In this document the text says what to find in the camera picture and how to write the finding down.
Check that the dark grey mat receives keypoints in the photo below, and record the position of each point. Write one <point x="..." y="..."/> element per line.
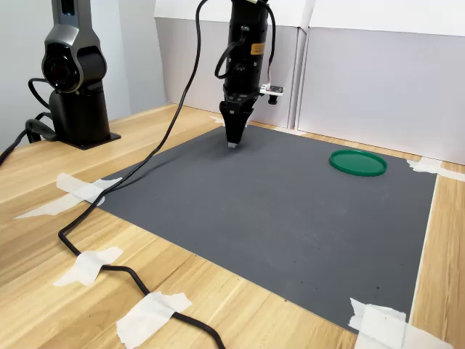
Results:
<point x="272" y="218"/>

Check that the white partition panel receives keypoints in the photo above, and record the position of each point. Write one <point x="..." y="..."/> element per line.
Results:
<point x="287" y="54"/>
<point x="381" y="91"/>

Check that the small white camera box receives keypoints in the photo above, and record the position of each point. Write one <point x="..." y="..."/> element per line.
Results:
<point x="273" y="91"/>

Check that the white tape piece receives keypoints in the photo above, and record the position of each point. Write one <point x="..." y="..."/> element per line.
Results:
<point x="80" y="187"/>
<point x="378" y="323"/>
<point x="425" y="340"/>
<point x="217" y="120"/>
<point x="423" y="165"/>
<point x="145" y="318"/>
<point x="452" y="175"/>
<point x="51" y="209"/>
<point x="87" y="267"/>

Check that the small white plastic terminal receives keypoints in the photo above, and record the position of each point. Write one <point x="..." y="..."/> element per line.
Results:
<point x="233" y="145"/>

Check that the round green lid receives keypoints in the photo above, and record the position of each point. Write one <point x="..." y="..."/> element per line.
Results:
<point x="357" y="163"/>

